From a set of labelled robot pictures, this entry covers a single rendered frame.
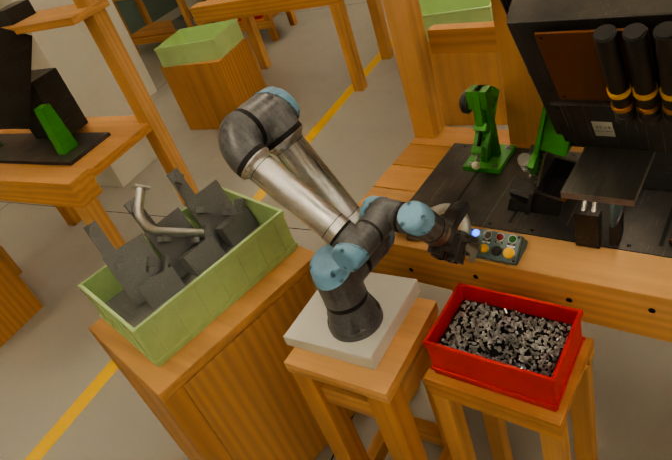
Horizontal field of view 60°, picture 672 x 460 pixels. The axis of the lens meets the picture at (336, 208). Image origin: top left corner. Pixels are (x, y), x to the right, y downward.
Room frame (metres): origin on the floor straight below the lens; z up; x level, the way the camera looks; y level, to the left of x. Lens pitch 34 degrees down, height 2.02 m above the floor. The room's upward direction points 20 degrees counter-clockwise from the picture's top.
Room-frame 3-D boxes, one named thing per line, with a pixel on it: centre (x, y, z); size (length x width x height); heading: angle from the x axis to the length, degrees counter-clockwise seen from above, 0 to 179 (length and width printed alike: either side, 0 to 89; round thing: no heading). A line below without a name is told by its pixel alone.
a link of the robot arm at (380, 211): (1.15, -0.10, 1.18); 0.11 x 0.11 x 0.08; 42
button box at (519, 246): (1.21, -0.38, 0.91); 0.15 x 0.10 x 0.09; 45
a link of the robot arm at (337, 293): (1.15, 0.05, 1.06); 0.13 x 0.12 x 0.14; 132
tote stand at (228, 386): (1.64, 0.54, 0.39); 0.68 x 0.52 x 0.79; 125
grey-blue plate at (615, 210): (1.11, -0.67, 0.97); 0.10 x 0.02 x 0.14; 135
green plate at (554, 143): (1.29, -0.63, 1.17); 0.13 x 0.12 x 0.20; 45
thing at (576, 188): (1.15, -0.71, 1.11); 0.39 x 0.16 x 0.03; 135
